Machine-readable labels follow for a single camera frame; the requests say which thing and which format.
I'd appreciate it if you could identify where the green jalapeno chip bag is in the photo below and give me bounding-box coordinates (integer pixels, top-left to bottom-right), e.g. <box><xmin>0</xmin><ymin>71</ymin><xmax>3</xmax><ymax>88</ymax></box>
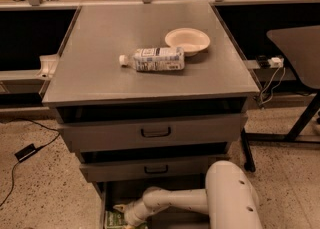
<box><xmin>104</xmin><ymin>210</ymin><xmax>148</xmax><ymax>229</ymax></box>

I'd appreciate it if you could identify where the grey bottom drawer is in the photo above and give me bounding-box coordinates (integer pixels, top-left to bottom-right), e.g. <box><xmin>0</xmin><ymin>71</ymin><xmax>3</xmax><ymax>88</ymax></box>
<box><xmin>98</xmin><ymin>173</ymin><xmax>210</xmax><ymax>229</ymax></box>

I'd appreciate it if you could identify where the white paper bowl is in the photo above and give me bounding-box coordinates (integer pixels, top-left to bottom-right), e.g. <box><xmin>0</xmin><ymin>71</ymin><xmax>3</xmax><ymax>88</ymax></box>
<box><xmin>165</xmin><ymin>28</ymin><xmax>211</xmax><ymax>57</ymax></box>

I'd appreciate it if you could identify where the grey middle drawer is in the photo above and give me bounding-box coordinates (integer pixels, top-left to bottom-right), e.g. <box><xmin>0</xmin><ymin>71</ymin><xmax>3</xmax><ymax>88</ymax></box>
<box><xmin>79</xmin><ymin>154</ymin><xmax>230</xmax><ymax>182</ymax></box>

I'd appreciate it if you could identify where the plastic water bottle with label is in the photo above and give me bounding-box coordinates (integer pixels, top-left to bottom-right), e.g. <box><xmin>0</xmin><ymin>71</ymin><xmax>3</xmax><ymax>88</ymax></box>
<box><xmin>119</xmin><ymin>47</ymin><xmax>185</xmax><ymax>72</ymax></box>

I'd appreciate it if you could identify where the black power adapter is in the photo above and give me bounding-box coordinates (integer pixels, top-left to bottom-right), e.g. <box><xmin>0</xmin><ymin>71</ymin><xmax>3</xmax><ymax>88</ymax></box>
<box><xmin>15</xmin><ymin>144</ymin><xmax>37</xmax><ymax>163</ymax></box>

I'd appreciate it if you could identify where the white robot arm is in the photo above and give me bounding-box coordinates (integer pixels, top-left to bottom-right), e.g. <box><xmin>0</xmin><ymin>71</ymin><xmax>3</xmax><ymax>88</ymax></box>
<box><xmin>114</xmin><ymin>160</ymin><xmax>263</xmax><ymax>229</ymax></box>

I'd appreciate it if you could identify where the black floor cable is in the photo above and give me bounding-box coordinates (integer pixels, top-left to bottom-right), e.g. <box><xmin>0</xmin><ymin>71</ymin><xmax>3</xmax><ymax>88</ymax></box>
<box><xmin>0</xmin><ymin>118</ymin><xmax>61</xmax><ymax>208</ymax></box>

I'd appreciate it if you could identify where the white power strip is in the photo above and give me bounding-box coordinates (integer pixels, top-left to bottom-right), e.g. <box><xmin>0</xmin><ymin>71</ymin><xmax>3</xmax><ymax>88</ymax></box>
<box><xmin>256</xmin><ymin>56</ymin><xmax>284</xmax><ymax>69</ymax></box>

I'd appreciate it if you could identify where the grey drawer cabinet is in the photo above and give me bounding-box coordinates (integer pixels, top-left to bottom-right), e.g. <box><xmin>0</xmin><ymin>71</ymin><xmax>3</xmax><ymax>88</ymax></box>
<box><xmin>44</xmin><ymin>2</ymin><xmax>262</xmax><ymax>229</ymax></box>

